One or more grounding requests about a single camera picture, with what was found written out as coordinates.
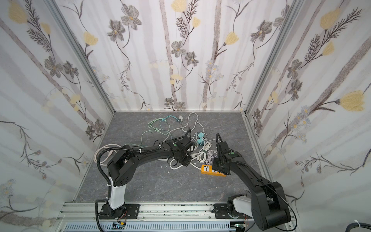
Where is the orange power strip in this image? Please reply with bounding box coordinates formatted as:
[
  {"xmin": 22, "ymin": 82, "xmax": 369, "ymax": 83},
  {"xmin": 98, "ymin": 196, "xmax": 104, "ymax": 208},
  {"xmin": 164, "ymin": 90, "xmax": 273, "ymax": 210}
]
[{"xmin": 201, "ymin": 164, "xmax": 226, "ymax": 177}]

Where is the white power strip cord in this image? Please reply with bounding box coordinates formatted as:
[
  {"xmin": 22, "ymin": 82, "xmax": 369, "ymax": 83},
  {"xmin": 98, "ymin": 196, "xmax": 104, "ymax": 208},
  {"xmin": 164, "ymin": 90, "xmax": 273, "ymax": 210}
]
[{"xmin": 162, "ymin": 112, "xmax": 206, "ymax": 143}]

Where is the green USB cable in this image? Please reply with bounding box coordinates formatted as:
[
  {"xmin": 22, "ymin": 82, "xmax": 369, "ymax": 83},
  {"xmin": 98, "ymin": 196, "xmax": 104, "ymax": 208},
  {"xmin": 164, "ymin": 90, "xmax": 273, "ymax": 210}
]
[{"xmin": 140, "ymin": 117, "xmax": 173, "ymax": 147}]

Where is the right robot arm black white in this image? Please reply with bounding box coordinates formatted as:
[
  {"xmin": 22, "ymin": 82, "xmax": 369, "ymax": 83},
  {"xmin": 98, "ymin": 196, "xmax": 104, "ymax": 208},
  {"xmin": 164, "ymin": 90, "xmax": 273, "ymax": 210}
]
[{"xmin": 212, "ymin": 133, "xmax": 291, "ymax": 231}]

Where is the white cable bundle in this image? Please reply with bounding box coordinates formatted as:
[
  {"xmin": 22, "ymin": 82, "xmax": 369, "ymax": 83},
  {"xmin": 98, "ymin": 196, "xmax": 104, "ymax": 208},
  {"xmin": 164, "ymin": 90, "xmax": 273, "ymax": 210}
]
[{"xmin": 197, "ymin": 141, "xmax": 214, "ymax": 163}]

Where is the orange strip white cord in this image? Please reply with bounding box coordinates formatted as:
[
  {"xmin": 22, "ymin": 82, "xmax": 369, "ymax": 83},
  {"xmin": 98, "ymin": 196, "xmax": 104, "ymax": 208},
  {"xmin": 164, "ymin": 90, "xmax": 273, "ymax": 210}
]
[{"xmin": 168, "ymin": 158, "xmax": 202, "ymax": 171}]

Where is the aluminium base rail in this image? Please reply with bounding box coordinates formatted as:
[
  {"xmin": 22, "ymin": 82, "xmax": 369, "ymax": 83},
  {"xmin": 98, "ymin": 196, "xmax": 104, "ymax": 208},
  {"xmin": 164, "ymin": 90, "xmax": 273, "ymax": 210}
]
[{"xmin": 56, "ymin": 201, "xmax": 296, "ymax": 232}]

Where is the beige socket power cord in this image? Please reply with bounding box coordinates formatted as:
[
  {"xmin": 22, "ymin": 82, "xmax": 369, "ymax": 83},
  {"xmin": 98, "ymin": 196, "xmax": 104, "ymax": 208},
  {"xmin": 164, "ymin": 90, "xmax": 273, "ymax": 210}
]
[{"xmin": 93, "ymin": 144, "xmax": 122, "ymax": 166}]

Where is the white slotted cable duct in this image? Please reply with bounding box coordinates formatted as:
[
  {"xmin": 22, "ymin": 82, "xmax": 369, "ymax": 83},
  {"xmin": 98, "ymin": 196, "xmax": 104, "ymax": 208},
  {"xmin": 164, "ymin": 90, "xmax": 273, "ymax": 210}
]
[{"xmin": 63, "ymin": 221, "xmax": 237, "ymax": 232}]

